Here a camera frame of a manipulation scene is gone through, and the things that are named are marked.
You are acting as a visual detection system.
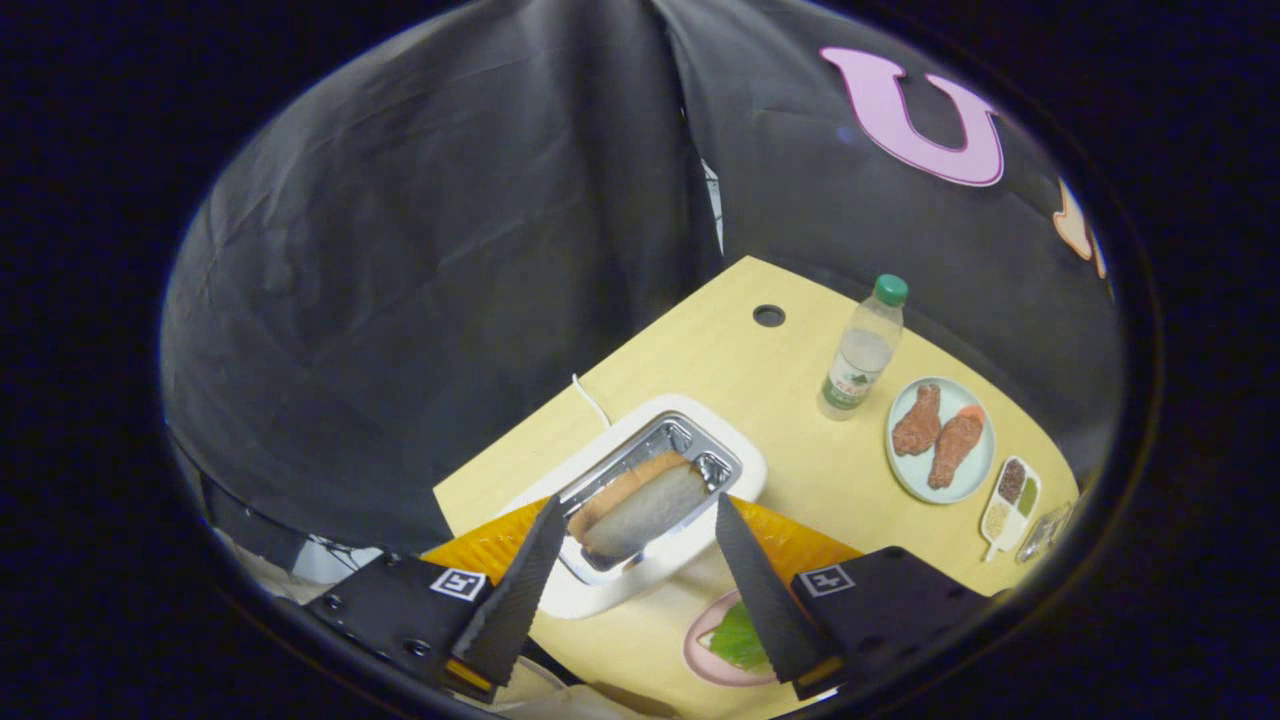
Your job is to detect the black backdrop cloth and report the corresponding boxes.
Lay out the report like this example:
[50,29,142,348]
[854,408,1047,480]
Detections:
[160,0,1126,561]

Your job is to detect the white toaster cable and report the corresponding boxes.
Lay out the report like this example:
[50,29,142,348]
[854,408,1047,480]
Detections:
[572,374,613,429]

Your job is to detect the brown crust bread slice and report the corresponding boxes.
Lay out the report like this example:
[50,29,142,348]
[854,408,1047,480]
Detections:
[567,450,711,561]

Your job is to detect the clear glass utensil holder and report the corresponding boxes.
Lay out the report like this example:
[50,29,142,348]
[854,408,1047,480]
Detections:
[1017,500,1076,564]

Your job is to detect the brown meat patty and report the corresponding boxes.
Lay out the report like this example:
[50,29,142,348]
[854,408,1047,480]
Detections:
[892,384,943,457]
[927,410,986,490]

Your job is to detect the pink round plate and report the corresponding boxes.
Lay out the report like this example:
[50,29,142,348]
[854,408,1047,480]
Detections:
[683,588,791,688]

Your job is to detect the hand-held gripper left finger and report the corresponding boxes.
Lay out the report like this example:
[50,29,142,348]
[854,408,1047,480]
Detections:
[300,495,569,701]

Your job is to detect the white divided bean dish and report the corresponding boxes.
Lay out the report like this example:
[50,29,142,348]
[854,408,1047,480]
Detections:
[980,456,1042,563]

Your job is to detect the white toaster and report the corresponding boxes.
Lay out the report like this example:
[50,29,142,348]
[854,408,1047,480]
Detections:
[500,393,768,621]

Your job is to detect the clear green-capped water bottle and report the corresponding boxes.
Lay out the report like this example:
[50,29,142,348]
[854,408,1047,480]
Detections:
[817,274,909,421]

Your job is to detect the green lettuce leaf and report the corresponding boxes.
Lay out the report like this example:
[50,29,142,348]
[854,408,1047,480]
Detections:
[710,600,773,673]

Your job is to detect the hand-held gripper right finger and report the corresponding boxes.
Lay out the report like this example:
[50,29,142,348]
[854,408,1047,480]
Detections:
[714,493,996,701]

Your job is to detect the light green round plate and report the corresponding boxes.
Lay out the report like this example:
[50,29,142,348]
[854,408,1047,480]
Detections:
[885,376,997,504]

